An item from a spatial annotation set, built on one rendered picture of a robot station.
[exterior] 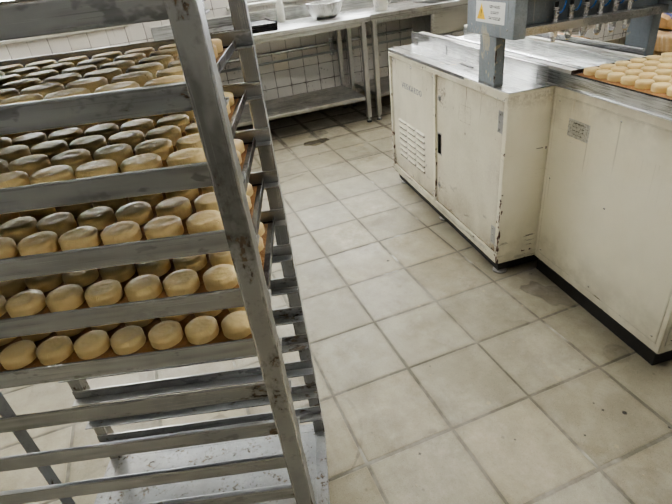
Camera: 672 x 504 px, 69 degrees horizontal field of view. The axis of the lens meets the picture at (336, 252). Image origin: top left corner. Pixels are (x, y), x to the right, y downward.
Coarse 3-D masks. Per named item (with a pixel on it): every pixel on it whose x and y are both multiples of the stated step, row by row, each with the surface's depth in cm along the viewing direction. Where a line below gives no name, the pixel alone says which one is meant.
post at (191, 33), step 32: (192, 0) 45; (192, 32) 46; (192, 64) 48; (192, 96) 49; (224, 128) 51; (224, 160) 53; (224, 192) 55; (224, 224) 57; (256, 256) 60; (256, 288) 62; (256, 320) 64; (256, 352) 67; (288, 384) 74; (288, 416) 74; (288, 448) 78
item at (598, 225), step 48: (576, 96) 172; (576, 144) 177; (624, 144) 156; (576, 192) 183; (624, 192) 160; (576, 240) 189; (624, 240) 165; (576, 288) 196; (624, 288) 170; (624, 336) 180
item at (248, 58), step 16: (240, 0) 85; (240, 16) 86; (256, 64) 90; (256, 80) 92; (256, 112) 95; (256, 128) 96; (272, 144) 100; (272, 160) 100; (272, 192) 104; (272, 208) 106; (288, 240) 110; (288, 272) 115; (304, 320) 123; (304, 352) 128
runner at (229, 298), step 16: (128, 304) 65; (144, 304) 65; (160, 304) 66; (176, 304) 66; (192, 304) 66; (208, 304) 66; (224, 304) 66; (240, 304) 67; (0, 320) 65; (16, 320) 65; (32, 320) 65; (48, 320) 66; (64, 320) 66; (80, 320) 66; (96, 320) 66; (112, 320) 66; (128, 320) 66; (0, 336) 66; (16, 336) 66
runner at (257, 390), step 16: (256, 384) 75; (128, 400) 75; (144, 400) 74; (160, 400) 75; (176, 400) 75; (192, 400) 75; (208, 400) 76; (224, 400) 76; (240, 400) 76; (16, 416) 74; (32, 416) 74; (48, 416) 75; (64, 416) 75; (80, 416) 75; (96, 416) 76; (112, 416) 76; (0, 432) 76
